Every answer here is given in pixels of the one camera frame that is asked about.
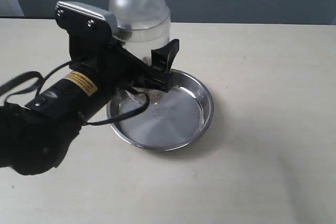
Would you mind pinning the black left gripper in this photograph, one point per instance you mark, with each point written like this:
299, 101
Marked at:
99, 63

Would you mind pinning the clear plastic shaker bottle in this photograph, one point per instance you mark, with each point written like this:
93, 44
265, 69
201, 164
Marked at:
144, 25

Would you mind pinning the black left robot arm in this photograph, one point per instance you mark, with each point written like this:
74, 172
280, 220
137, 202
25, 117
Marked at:
35, 138

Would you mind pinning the round steel pan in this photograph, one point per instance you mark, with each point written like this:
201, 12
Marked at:
175, 120

